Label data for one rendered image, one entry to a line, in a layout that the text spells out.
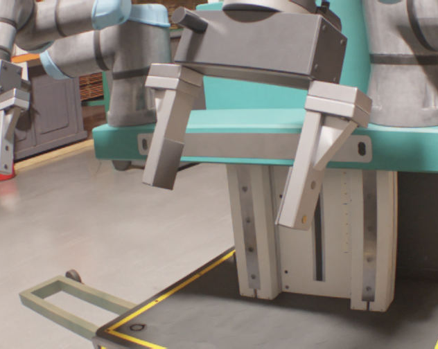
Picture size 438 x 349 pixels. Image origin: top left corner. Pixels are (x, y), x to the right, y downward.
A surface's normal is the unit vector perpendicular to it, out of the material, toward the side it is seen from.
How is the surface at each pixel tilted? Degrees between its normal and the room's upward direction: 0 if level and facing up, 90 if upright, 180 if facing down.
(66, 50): 100
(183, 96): 98
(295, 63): 67
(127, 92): 72
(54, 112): 90
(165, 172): 98
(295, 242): 90
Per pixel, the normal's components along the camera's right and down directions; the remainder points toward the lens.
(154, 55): 0.57, 0.14
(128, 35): -0.14, 0.25
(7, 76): 0.88, -0.12
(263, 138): -0.53, 0.25
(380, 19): -0.80, 0.25
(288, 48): -0.58, -0.15
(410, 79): -0.24, -0.05
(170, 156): 0.77, 0.20
